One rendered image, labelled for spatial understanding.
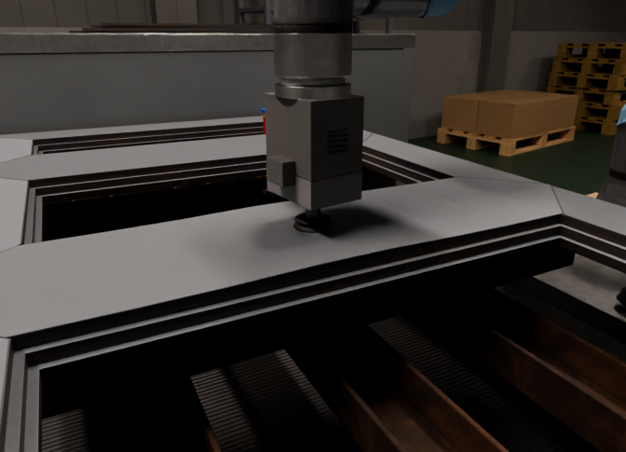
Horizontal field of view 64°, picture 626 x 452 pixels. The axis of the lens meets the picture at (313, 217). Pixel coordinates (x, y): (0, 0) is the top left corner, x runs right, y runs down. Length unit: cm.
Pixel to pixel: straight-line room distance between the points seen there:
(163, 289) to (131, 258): 8
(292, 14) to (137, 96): 85
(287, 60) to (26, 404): 33
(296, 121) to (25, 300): 27
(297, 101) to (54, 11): 359
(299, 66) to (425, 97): 516
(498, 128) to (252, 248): 461
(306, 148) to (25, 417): 30
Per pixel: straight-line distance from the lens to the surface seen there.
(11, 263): 53
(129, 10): 409
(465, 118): 522
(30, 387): 39
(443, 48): 573
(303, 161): 47
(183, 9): 405
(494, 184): 74
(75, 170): 86
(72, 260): 51
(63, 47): 126
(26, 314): 43
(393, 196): 65
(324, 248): 48
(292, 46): 47
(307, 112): 46
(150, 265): 48
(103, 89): 127
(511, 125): 495
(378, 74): 152
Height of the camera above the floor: 104
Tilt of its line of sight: 20 degrees down
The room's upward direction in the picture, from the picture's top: straight up
